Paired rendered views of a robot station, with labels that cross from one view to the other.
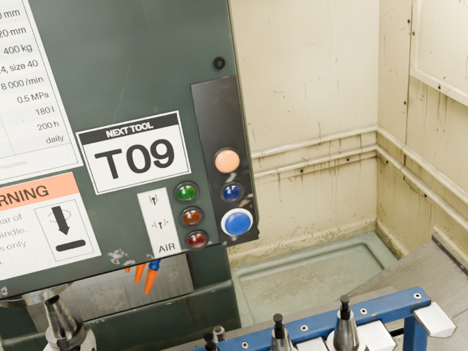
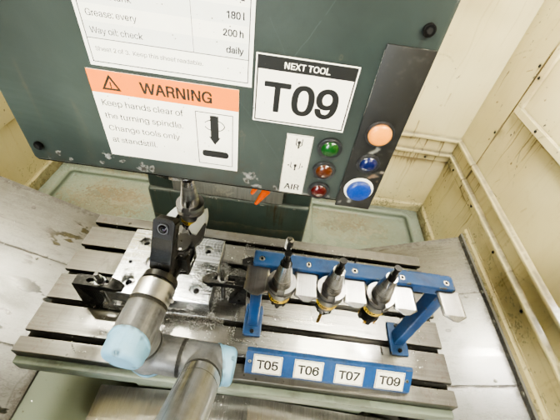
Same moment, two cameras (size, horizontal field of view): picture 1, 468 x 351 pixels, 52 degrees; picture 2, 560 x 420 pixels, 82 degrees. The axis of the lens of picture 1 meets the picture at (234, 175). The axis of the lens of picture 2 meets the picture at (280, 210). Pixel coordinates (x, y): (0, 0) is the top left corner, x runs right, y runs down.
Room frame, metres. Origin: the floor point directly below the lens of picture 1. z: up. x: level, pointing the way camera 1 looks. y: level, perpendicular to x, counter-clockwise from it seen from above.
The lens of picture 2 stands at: (0.12, 0.06, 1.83)
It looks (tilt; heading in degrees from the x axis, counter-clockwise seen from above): 45 degrees down; 7
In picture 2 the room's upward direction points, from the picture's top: 9 degrees clockwise
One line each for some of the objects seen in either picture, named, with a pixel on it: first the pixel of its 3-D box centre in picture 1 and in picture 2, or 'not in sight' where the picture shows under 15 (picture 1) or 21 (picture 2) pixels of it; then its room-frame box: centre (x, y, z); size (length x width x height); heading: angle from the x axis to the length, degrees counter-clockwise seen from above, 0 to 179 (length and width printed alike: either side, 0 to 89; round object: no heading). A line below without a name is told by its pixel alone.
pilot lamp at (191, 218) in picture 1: (191, 217); (323, 171); (0.44, 0.05, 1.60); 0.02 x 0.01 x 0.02; 99
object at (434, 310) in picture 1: (435, 322); (452, 307); (0.57, -0.30, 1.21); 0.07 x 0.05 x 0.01; 9
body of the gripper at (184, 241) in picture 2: not in sight; (171, 262); (0.48, 0.32, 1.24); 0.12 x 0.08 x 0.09; 4
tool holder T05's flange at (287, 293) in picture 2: not in sight; (282, 283); (0.51, 0.08, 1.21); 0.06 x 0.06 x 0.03
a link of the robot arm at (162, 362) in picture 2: not in sight; (154, 352); (0.32, 0.29, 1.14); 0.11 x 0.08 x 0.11; 96
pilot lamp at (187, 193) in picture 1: (186, 193); (329, 149); (0.44, 0.05, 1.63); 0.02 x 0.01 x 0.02; 99
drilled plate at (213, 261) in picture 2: not in sight; (171, 267); (0.62, 0.42, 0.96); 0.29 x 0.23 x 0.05; 99
